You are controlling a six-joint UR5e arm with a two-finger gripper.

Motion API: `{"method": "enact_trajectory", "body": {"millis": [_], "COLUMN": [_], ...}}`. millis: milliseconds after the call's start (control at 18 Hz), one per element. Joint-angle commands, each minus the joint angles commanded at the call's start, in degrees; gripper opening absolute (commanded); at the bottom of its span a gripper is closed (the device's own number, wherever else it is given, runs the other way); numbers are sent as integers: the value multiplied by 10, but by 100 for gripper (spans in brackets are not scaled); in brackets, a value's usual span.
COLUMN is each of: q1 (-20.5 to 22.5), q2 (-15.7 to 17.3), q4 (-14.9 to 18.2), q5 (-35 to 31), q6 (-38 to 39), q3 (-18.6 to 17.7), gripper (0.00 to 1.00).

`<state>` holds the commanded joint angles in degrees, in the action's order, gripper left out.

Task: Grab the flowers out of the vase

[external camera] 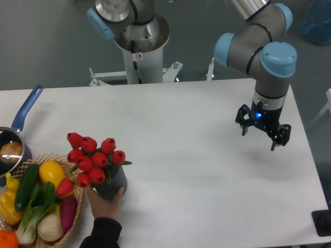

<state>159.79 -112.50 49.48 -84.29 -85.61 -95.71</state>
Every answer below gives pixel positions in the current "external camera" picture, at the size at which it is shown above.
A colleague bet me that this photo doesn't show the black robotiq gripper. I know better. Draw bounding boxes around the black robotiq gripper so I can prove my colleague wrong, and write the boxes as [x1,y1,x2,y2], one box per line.
[235,102,291,151]

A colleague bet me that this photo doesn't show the dark grey ribbed vase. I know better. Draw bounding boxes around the dark grey ribbed vase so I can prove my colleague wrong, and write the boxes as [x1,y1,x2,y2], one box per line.
[95,166,127,200]

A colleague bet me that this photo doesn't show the red tulip bouquet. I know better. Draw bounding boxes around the red tulip bouquet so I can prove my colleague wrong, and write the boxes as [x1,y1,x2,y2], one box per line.
[67,132,132,188]

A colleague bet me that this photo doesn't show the black sleeved forearm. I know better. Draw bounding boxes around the black sleeved forearm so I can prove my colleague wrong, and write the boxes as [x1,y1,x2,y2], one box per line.
[80,217,122,248]

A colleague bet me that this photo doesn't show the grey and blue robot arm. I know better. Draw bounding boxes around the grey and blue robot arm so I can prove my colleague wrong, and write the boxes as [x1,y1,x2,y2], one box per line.
[86,1,297,147]

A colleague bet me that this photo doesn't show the person's hand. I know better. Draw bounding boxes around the person's hand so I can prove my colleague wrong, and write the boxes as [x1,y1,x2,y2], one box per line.
[86,187,124,229]

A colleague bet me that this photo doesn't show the blue transparent container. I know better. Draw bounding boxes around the blue transparent container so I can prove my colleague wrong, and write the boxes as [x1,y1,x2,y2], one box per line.
[300,0,330,45]

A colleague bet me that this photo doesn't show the black device at edge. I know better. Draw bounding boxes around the black device at edge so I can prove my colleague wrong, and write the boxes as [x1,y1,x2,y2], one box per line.
[311,210,330,237]

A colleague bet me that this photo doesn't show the purple eggplant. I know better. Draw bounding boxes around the purple eggplant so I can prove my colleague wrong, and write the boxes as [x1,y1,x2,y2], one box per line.
[59,196,78,231]

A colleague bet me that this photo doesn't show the yellow mango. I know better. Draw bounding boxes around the yellow mango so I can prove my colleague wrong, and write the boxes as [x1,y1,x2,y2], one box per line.
[39,161,74,198]

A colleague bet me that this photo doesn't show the green bok choy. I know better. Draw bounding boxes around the green bok choy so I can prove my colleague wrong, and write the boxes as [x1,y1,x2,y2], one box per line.
[16,182,55,244]

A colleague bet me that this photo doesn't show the white onion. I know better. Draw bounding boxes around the white onion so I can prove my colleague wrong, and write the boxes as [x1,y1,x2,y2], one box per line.
[37,213,65,242]

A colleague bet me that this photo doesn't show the green cucumber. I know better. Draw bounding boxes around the green cucumber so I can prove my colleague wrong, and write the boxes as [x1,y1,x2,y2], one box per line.
[14,163,39,212]

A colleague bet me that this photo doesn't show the woven wicker basket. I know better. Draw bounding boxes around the woven wicker basket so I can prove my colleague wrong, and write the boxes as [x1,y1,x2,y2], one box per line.
[12,154,84,247]

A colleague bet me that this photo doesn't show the bread roll in pan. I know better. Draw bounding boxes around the bread roll in pan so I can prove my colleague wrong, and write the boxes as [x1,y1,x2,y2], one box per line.
[1,142,23,164]

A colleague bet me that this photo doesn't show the yellow bell pepper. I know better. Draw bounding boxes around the yellow bell pepper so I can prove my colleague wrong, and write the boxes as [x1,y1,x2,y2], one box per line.
[1,173,24,225]

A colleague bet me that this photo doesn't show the orange fruit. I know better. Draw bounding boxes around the orange fruit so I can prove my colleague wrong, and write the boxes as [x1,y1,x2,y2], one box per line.
[1,230,19,248]

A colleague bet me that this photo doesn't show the white chair frame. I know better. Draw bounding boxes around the white chair frame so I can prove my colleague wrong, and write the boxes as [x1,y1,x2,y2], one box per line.
[307,88,331,131]

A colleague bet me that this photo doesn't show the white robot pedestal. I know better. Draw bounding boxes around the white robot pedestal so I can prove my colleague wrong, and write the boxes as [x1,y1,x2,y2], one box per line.
[86,9,183,85]

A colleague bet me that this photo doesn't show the blue handled saucepan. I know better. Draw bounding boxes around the blue handled saucepan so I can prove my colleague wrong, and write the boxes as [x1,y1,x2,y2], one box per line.
[1,85,43,187]

